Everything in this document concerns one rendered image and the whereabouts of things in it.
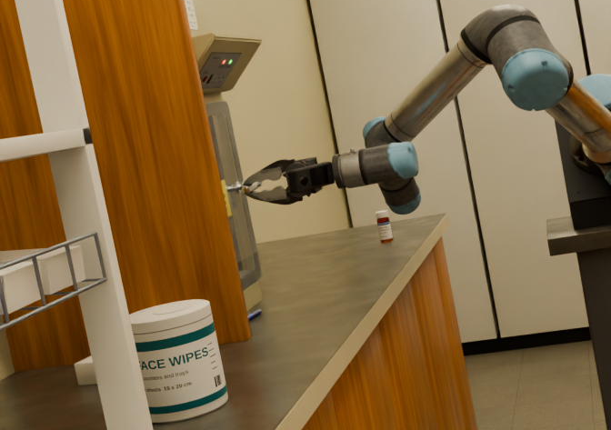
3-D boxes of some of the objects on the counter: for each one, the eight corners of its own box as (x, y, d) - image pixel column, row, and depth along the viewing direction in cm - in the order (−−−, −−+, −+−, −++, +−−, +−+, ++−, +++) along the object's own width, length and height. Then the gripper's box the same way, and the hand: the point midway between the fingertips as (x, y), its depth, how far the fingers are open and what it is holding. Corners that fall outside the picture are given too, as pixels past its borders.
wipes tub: (126, 428, 147) (105, 326, 145) (162, 399, 159) (142, 305, 158) (212, 418, 143) (190, 314, 142) (241, 390, 156) (221, 294, 154)
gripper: (352, 190, 219) (257, 206, 225) (343, 145, 218) (248, 162, 224) (344, 197, 211) (245, 214, 217) (334, 149, 210) (236, 166, 215)
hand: (249, 188), depth 217 cm, fingers closed, pressing on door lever
